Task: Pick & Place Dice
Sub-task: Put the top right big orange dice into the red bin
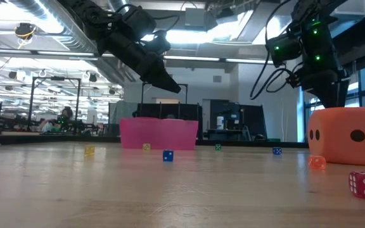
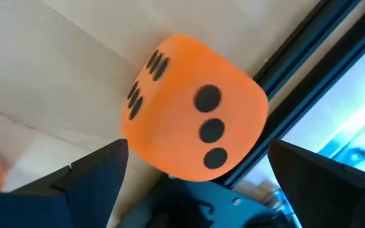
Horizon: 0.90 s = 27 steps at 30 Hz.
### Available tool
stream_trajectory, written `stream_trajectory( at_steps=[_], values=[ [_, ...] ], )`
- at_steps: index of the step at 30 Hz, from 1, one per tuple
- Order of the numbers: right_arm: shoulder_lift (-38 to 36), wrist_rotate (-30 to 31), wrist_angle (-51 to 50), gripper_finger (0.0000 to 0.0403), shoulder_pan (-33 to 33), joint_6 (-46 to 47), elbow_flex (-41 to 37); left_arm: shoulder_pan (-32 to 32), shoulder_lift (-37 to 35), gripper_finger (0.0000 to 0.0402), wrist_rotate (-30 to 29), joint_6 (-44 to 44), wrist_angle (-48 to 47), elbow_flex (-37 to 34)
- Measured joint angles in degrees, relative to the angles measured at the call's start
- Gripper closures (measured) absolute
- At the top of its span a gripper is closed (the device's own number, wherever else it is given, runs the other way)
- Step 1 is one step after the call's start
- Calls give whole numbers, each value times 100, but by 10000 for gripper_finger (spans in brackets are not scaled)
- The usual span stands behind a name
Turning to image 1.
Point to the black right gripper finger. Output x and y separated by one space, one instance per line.
324 95
337 95

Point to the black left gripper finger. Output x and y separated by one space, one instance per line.
160 79
165 65

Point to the large orange foam die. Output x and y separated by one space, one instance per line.
334 149

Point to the pink plastic bin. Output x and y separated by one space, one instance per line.
160 134

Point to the small orange die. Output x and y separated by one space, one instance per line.
317 162

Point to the small yellow die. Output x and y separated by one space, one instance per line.
89 150
146 147

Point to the small blue die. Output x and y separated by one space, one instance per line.
168 155
277 151

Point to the small green die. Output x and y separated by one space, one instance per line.
218 147

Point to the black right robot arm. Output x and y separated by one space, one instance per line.
318 44

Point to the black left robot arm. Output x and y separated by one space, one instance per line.
84 12

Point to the black panel workstation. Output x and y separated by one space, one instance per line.
170 111

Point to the grey ceiling unit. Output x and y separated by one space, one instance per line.
195 17

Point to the long ceiling light strip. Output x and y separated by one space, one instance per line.
65 53

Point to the white ceiling box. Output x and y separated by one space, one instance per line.
353 9

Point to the white bottle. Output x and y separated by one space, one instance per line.
220 123

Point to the black cabinet desk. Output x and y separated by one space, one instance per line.
252 120

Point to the black ceiling sensor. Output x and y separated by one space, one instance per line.
25 30

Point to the black window frame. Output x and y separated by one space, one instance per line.
363 92

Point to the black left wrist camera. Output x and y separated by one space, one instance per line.
138 19

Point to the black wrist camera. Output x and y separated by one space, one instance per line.
284 50
138 19

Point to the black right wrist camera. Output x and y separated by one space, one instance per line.
284 50

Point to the silver ventilation duct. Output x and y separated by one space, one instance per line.
52 22

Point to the black metal rig frame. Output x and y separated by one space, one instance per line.
32 104

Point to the black aluminium table frame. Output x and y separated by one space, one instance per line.
43 139

